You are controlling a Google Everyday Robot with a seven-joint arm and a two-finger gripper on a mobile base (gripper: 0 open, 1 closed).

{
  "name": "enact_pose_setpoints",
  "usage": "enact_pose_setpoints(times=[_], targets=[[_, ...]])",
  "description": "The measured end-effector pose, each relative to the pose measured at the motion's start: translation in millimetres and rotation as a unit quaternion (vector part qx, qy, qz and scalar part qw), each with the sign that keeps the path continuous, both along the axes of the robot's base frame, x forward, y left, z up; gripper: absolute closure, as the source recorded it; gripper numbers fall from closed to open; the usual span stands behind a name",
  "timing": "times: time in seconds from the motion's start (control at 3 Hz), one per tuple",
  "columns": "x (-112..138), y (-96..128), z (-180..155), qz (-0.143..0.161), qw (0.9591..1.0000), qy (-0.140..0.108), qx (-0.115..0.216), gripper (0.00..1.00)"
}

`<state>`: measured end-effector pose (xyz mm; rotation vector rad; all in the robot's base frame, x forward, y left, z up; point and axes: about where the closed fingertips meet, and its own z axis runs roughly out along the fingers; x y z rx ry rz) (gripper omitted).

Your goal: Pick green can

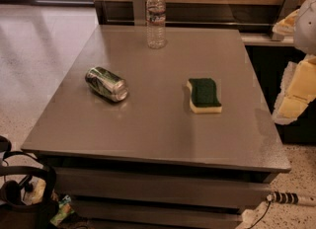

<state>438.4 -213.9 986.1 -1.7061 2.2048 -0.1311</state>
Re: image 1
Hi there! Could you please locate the metal wall bracket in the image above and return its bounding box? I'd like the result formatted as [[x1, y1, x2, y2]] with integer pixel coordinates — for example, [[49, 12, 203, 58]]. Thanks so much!
[[270, 0, 300, 41], [132, 0, 146, 26]]

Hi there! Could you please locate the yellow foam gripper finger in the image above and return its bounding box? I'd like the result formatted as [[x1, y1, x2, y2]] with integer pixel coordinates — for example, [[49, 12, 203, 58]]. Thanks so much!
[[273, 55, 316, 125], [273, 9, 299, 36]]

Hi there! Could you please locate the clear plastic water bottle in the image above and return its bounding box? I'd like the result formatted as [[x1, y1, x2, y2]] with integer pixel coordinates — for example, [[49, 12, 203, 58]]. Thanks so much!
[[146, 0, 166, 49]]

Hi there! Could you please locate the black cable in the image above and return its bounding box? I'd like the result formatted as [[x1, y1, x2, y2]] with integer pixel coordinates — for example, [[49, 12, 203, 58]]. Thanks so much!
[[246, 200, 273, 229]]

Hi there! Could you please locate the left metal wall bracket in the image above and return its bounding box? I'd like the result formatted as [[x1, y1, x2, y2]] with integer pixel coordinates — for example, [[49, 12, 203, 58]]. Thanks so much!
[[132, 0, 146, 26]]

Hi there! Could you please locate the green soda can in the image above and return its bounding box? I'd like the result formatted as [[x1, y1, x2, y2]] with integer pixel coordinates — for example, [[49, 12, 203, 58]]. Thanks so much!
[[85, 67, 128, 102]]

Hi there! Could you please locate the striped power strip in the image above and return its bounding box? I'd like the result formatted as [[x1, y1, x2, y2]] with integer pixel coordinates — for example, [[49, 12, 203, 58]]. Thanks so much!
[[267, 191, 316, 207]]

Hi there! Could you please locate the right metal wall bracket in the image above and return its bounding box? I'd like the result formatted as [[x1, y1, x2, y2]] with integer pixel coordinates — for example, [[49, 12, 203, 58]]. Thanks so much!
[[270, 0, 300, 41]]

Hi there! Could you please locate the grey drawer cabinet table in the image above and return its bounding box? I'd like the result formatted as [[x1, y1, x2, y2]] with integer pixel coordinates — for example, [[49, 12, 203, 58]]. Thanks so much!
[[24, 26, 290, 229]]

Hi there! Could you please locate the green snack packet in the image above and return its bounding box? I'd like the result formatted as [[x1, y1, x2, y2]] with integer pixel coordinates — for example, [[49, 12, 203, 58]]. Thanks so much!
[[50, 195, 74, 227]]

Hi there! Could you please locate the green and yellow sponge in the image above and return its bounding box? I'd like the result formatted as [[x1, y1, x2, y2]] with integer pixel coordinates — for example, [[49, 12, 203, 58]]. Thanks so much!
[[187, 78, 222, 114]]

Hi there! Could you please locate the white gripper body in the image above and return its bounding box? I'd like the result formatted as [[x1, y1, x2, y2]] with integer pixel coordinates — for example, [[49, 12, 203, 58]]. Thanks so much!
[[293, 0, 316, 55]]

